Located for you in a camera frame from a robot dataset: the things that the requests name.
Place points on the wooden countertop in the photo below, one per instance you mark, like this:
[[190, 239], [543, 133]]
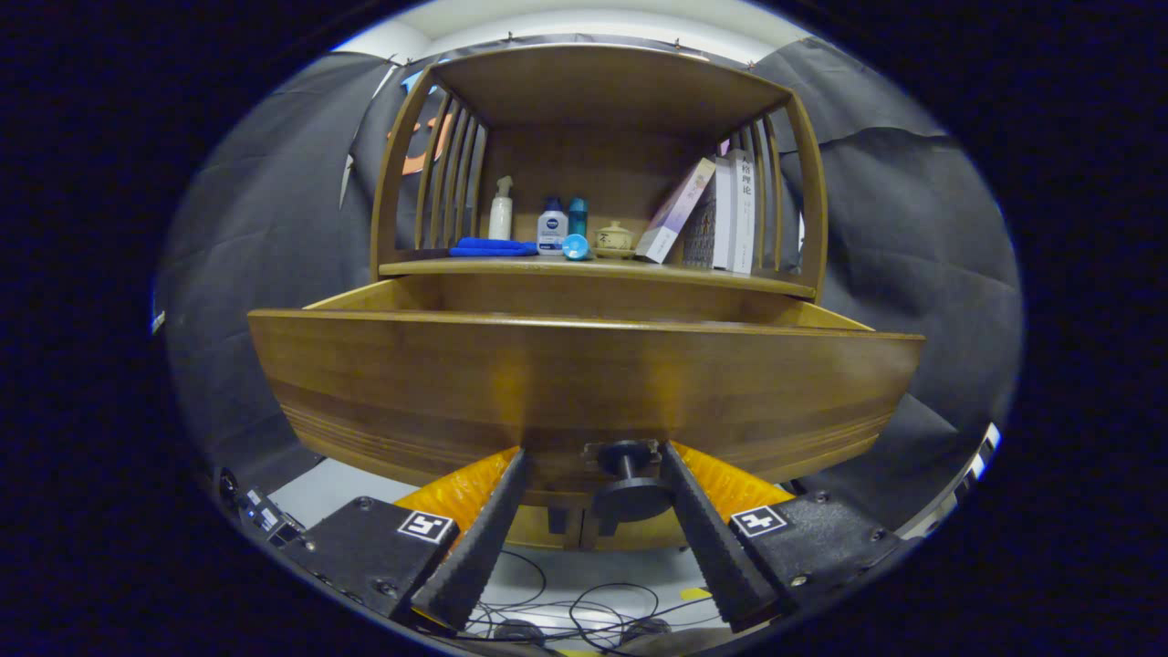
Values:
[[639, 271]]

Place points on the plain white book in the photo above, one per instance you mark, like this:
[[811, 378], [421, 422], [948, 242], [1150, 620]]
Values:
[[724, 219]]

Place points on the white pump bottle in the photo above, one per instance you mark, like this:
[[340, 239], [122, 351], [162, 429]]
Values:
[[500, 217]]

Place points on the blue and white cosmetic tube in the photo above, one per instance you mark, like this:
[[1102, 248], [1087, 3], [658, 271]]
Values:
[[576, 246]]

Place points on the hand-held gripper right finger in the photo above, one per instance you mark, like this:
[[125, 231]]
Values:
[[716, 547]]

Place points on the beige lidded tea cup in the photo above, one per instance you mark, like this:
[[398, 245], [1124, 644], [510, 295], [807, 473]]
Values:
[[614, 239]]

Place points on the dark patterned book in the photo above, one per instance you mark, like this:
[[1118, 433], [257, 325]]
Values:
[[701, 235]]

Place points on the blue folded cloth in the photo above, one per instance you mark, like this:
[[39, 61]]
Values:
[[493, 246]]

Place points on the slim teal bottle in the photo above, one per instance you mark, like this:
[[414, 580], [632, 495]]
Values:
[[578, 217]]

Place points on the wooden cabinet door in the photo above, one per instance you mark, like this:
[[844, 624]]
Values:
[[657, 538], [529, 531]]

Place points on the white bottle with blue cap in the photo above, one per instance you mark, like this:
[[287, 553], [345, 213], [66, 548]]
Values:
[[552, 228]]

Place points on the white book with black characters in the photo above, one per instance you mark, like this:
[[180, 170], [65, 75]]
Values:
[[744, 214]]

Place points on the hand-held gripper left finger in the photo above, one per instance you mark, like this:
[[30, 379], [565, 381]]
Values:
[[479, 547]]

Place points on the black equipment box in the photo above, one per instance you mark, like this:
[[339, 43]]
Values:
[[265, 518]]

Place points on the black round drawer knob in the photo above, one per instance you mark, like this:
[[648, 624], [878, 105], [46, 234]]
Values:
[[630, 497]]

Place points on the brown wooden drawer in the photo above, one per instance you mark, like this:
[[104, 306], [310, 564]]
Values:
[[584, 383]]

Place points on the brown wooden cabinet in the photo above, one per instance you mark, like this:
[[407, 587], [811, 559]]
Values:
[[602, 87]]

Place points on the purple and white book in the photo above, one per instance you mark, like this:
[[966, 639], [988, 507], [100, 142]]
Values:
[[675, 214]]

